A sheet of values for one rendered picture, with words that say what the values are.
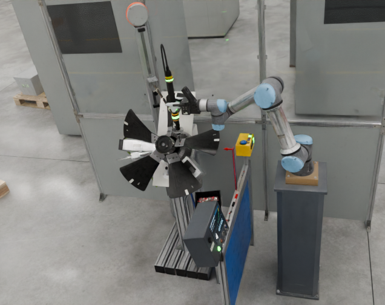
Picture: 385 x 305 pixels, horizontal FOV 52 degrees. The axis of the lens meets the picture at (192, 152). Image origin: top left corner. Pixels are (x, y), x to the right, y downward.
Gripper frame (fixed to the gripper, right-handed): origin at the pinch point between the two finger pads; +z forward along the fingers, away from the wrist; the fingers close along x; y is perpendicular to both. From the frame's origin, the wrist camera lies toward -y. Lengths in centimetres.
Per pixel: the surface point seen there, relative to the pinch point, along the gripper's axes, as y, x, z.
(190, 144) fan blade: 29.6, -2.1, -10.8
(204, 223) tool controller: 25, -74, -40
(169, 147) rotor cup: 30.0, -5.8, 2.4
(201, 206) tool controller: 27, -61, -35
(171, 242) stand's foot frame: 143, 15, 26
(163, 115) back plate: 28.4, 31.7, 20.2
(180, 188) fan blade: 51, -20, -7
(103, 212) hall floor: 152, 50, 112
